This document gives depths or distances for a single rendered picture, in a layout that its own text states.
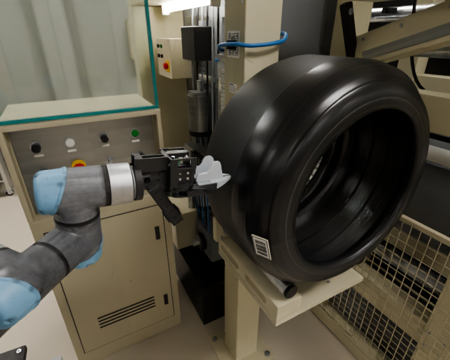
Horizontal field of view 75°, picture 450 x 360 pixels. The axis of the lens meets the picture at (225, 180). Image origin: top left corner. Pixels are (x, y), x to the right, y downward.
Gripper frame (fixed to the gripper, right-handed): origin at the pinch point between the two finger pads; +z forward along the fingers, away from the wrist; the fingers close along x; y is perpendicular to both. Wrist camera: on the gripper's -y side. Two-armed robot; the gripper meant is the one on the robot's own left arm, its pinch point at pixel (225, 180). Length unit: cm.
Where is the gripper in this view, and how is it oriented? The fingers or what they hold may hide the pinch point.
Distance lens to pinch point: 64.7
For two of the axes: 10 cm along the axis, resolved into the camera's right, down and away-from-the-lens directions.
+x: -4.7, -3.8, 7.9
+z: 8.8, -1.2, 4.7
